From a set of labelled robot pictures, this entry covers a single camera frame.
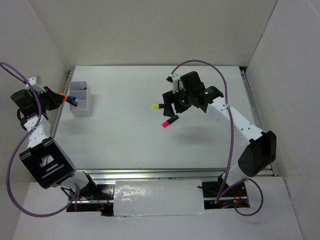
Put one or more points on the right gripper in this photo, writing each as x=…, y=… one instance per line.
x=170, y=97

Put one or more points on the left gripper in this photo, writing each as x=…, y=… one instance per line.
x=57, y=100

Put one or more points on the orange highlighter marker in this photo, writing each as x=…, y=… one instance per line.
x=68, y=100

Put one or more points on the small blue spray bottle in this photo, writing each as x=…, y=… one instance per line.
x=73, y=98

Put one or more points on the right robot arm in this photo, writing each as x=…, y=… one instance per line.
x=258, y=147

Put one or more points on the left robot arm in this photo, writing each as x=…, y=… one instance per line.
x=44, y=158

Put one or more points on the yellow highlighter marker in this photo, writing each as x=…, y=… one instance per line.
x=158, y=106

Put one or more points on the pink highlighter marker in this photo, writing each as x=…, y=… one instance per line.
x=170, y=121

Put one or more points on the white pen holder container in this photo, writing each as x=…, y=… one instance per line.
x=84, y=105

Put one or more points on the white foil cover sheet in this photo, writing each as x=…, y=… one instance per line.
x=158, y=198

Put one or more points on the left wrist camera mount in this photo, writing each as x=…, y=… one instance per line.
x=36, y=83

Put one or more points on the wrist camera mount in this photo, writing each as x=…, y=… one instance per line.
x=36, y=83
x=177, y=84

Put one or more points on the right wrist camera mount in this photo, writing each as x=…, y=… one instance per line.
x=177, y=84

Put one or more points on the aluminium front rail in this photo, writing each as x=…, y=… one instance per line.
x=104, y=175

